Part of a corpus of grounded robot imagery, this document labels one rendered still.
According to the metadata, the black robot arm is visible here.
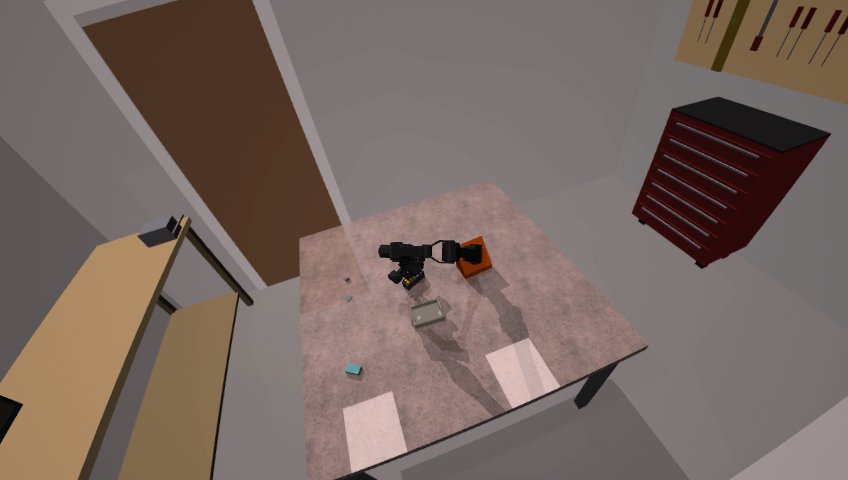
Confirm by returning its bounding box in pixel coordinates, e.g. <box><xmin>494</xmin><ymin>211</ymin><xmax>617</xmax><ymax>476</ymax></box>
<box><xmin>378</xmin><ymin>240</ymin><xmax>482</xmax><ymax>277</ymax></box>

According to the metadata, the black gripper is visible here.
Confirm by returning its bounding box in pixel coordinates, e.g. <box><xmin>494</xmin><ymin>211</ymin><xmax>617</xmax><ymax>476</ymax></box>
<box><xmin>388</xmin><ymin>256</ymin><xmax>425</xmax><ymax>284</ymax></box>

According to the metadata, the light blue block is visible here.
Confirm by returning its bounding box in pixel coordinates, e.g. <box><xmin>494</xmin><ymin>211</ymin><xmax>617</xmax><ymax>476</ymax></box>
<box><xmin>345</xmin><ymin>363</ymin><xmax>362</xmax><ymax>376</ymax></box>

